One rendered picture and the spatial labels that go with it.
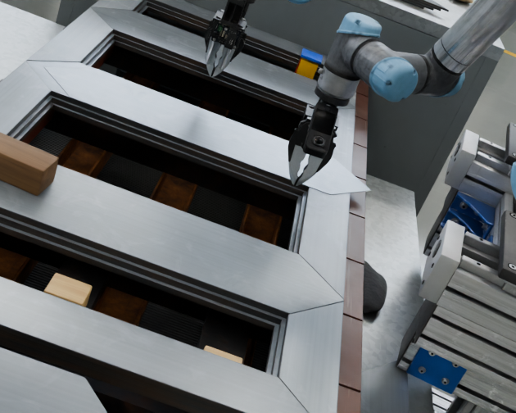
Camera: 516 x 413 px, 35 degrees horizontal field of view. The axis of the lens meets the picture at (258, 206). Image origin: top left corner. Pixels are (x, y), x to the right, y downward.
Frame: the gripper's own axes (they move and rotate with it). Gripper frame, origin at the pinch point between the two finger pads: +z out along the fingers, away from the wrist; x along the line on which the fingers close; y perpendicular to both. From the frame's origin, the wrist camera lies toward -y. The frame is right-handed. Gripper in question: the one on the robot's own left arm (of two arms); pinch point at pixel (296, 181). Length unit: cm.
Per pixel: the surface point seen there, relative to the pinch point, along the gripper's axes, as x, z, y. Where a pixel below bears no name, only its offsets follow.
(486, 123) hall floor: -130, 84, 347
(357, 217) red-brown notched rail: -14.6, 3.0, 0.2
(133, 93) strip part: 39.1, 0.7, 13.8
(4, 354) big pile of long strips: 32, 1, -73
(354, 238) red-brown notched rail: -14.1, 3.1, -8.5
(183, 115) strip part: 27.0, 0.7, 12.4
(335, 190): -8.6, 0.7, 3.7
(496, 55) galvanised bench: -49, -17, 91
